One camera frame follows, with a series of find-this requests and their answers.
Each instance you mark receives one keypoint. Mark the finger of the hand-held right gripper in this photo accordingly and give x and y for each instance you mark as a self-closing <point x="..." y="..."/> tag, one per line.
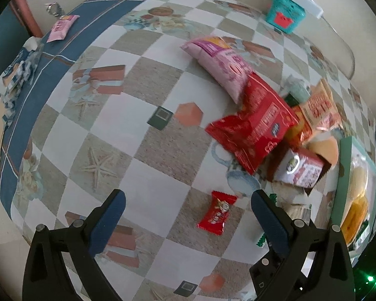
<point x="275" y="276"/>

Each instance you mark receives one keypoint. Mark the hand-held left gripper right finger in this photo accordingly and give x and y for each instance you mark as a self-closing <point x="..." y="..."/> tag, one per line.
<point x="271" y="225"/>

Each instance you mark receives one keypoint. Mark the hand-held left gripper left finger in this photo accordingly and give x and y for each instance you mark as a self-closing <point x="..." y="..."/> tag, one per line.
<point x="108" y="222"/>

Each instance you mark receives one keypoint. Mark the round biscuit packet green edge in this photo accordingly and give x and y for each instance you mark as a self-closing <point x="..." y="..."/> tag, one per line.
<point x="297" y="210"/>

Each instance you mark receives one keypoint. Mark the small red candy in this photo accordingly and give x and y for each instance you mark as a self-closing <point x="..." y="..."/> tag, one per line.
<point x="217" y="213"/>

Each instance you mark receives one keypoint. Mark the brown and white snack packet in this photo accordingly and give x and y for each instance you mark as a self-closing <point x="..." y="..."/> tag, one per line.
<point x="300" y="169"/>

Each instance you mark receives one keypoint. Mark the yellow cake packet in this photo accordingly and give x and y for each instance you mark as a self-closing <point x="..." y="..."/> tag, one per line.
<point x="355" y="216"/>

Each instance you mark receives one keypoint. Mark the teal rimmed white tray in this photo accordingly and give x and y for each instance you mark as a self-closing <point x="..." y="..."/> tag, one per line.
<point x="341" y="175"/>

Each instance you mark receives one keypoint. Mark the small pale cake packet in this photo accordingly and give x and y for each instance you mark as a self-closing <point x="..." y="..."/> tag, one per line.
<point x="324" y="150"/>

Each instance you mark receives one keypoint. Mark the red snack bag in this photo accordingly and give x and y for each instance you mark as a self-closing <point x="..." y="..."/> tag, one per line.
<point x="253" y="128"/>

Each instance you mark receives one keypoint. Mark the round bread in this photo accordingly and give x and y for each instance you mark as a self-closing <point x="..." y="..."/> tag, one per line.
<point x="360" y="175"/>

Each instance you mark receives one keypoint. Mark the orange beige snack bag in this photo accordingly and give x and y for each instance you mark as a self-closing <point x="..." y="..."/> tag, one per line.
<point x="319" y="109"/>

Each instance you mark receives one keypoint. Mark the pink snack bag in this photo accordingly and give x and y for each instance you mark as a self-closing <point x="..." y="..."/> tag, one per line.
<point x="222" y="65"/>

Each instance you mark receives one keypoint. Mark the blue white crumpled packet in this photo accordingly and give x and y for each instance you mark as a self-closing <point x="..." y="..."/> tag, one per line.
<point x="15" y="72"/>

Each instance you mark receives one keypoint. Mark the small pink packet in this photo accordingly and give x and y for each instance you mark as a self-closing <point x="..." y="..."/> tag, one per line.
<point x="61" y="26"/>

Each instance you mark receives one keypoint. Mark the teal box with red label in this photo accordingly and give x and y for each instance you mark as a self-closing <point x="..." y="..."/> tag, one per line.
<point x="285" y="12"/>

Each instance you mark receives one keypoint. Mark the reddish brown wooden bar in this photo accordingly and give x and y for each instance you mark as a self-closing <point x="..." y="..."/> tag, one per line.
<point x="26" y="9"/>

